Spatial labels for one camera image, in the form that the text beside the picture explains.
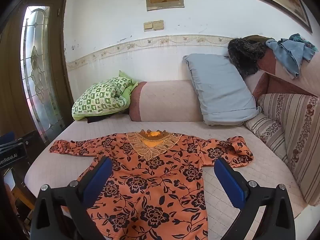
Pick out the pink quilted sofa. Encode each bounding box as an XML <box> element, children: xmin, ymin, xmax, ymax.
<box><xmin>24</xmin><ymin>50</ymin><xmax>320</xmax><ymax>240</ymax></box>

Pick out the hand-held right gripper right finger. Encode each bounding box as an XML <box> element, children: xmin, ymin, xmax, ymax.
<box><xmin>214</xmin><ymin>157</ymin><xmax>297</xmax><ymax>240</ymax></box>

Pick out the dark cloth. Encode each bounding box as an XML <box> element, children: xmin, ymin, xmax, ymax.
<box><xmin>85</xmin><ymin>114</ymin><xmax>115</xmax><ymax>124</ymax></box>

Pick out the large striped floral cushion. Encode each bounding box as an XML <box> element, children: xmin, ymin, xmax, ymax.
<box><xmin>257</xmin><ymin>92</ymin><xmax>320</xmax><ymax>207</ymax></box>

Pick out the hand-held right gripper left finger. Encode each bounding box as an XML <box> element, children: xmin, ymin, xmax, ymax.
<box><xmin>29</xmin><ymin>156</ymin><xmax>113</xmax><ymax>240</ymax></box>

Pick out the pink brown bolster cushion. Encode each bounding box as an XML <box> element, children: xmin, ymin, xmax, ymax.
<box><xmin>129</xmin><ymin>80</ymin><xmax>203</xmax><ymax>123</ymax></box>

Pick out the green white patterned pillow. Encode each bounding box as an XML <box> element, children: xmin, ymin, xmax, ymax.
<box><xmin>72</xmin><ymin>70</ymin><xmax>138</xmax><ymax>121</ymax></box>

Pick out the grey-blue pillow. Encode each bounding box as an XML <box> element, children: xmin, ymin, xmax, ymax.
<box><xmin>182</xmin><ymin>53</ymin><xmax>262</xmax><ymax>126</ymax></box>

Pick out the blue cloth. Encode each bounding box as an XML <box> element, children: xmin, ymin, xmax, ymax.
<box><xmin>265</xmin><ymin>33</ymin><xmax>318</xmax><ymax>79</ymax></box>

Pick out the wooden door with glass panel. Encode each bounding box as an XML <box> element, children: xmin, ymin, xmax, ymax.
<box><xmin>0</xmin><ymin>0</ymin><xmax>74</xmax><ymax>160</ymax></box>

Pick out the orange black floral blouse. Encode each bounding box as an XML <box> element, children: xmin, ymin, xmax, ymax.
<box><xmin>49</xmin><ymin>129</ymin><xmax>254</xmax><ymax>240</ymax></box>

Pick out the dark furry garment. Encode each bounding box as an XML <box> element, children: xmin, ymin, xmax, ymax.
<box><xmin>227</xmin><ymin>35</ymin><xmax>275</xmax><ymax>78</ymax></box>

